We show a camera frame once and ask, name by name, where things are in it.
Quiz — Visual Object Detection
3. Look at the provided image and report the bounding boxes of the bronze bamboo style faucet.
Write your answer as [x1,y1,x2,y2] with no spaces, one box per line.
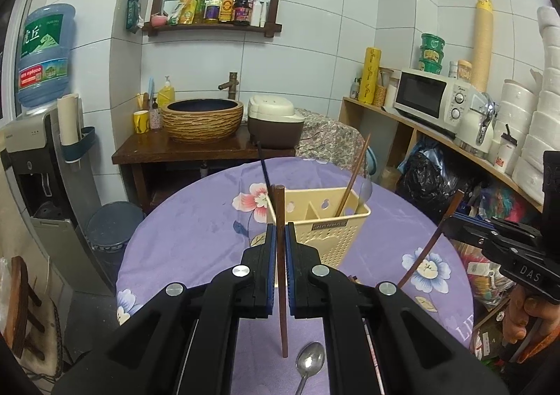
[217,72,241,101]

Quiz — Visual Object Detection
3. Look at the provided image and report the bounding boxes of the yellow soap pump bottle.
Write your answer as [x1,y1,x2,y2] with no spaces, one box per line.
[157,75,176,109]

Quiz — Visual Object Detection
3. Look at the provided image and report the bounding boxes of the grey water dispenser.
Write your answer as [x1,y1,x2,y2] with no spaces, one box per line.
[0,108,115,296]

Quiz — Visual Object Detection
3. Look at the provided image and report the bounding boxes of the cream brown rice cooker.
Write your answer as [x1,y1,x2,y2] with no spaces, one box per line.
[247,94,305,149]

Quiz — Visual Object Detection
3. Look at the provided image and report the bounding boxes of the brown wooden chopstick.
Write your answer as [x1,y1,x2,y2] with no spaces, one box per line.
[271,184,290,358]
[335,133,372,217]
[398,190,465,290]

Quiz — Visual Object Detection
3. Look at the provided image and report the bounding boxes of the brown woven wash basin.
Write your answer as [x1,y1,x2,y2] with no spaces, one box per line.
[160,98,244,143]

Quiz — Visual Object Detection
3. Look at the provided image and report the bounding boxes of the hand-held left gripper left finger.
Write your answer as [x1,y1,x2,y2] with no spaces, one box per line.
[52,223,278,395]

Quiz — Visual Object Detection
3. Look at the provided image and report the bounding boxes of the beige paper cup tube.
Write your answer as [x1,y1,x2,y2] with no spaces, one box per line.
[56,93,82,159]

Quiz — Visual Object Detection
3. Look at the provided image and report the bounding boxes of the glass storage jar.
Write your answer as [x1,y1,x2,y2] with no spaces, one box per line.
[378,68,401,109]

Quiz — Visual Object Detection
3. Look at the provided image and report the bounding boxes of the dark soy sauce bottle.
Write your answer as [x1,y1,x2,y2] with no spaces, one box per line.
[232,0,253,26]

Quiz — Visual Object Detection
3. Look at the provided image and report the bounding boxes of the blue water jug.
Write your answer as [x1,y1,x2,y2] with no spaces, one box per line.
[16,3,76,111]

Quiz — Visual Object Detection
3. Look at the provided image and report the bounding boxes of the white thermos jug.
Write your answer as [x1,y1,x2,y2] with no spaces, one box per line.
[454,90,500,155]

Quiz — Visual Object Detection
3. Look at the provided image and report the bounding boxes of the stack of white foam bowls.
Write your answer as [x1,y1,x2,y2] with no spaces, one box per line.
[498,5,560,208]

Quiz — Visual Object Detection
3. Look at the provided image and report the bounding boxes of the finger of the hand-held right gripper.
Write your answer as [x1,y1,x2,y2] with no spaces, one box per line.
[452,211,544,248]
[445,223,522,265]

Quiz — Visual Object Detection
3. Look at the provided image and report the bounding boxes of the green wipes packet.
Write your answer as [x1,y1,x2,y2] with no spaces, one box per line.
[125,0,142,33]

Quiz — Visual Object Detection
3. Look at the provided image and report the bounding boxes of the light wooden shelf unit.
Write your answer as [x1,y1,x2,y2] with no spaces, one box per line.
[338,96,544,213]

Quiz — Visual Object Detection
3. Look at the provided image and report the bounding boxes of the tall stack of paper cups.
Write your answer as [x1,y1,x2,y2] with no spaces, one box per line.
[470,0,495,94]

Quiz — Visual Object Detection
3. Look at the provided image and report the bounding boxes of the black plastic bag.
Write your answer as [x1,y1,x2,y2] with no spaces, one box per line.
[395,138,474,221]

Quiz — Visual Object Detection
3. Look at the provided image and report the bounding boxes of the person's right hand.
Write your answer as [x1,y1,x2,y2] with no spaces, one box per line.
[502,285,560,363]

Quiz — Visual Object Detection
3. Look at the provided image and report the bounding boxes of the white microwave oven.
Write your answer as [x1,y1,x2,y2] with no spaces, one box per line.
[392,68,482,138]

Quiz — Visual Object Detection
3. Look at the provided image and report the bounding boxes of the white drink cup with straw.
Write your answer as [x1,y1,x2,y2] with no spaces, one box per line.
[495,123,518,173]

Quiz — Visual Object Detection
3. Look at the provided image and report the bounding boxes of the cream plastic utensil basket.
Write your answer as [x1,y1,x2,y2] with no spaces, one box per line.
[265,187,372,269]

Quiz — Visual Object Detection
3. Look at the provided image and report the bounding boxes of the purple floral tablecloth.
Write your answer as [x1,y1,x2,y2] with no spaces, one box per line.
[116,156,476,395]

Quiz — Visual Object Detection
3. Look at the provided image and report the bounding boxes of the dark wooden washstand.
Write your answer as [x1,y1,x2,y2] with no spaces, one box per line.
[111,131,299,208]

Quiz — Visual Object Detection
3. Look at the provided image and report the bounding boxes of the dark round stool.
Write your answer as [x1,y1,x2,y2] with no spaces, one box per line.
[86,201,145,254]

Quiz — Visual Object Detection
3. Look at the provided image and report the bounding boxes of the yellow wrapped roll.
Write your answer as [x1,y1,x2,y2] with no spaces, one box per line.
[358,47,383,106]

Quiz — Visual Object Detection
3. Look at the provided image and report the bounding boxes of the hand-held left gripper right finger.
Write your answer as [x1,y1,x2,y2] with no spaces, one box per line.
[285,223,511,395]

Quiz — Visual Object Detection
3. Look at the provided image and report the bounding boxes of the blue grey cup holder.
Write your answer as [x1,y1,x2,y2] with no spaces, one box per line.
[61,126,96,164]

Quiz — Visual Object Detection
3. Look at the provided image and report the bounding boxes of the floral patterned cloth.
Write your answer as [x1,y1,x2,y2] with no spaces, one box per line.
[297,108,369,173]

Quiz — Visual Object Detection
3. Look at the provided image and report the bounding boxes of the colourful plastic bags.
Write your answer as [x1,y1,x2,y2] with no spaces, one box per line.
[455,182,528,321]

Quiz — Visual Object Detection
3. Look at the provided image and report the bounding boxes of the dark wooden stool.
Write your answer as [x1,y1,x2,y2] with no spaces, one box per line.
[8,255,45,357]

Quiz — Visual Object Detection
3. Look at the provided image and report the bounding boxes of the yellow seasoning pouch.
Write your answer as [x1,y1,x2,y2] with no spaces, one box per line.
[168,0,198,25]

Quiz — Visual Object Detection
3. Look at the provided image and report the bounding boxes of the small floral pump bottle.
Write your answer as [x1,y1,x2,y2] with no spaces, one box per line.
[149,98,163,131]

